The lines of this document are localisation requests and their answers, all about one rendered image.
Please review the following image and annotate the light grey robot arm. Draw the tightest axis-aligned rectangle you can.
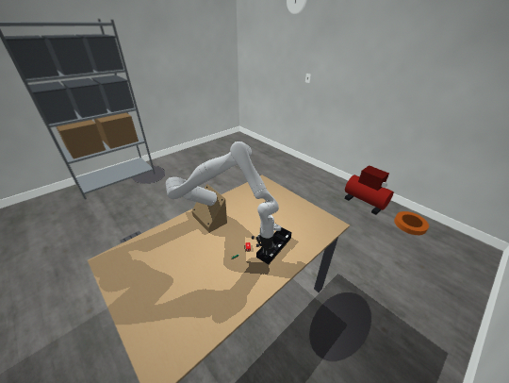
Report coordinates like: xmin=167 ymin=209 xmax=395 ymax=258
xmin=166 ymin=142 xmax=282 ymax=238

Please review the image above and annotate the black rack of three bins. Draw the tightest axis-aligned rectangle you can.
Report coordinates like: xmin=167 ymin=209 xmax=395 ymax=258
xmin=256 ymin=227 xmax=292 ymax=264

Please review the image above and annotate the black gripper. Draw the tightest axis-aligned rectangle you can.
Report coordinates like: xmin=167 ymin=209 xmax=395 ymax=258
xmin=256 ymin=235 xmax=277 ymax=255

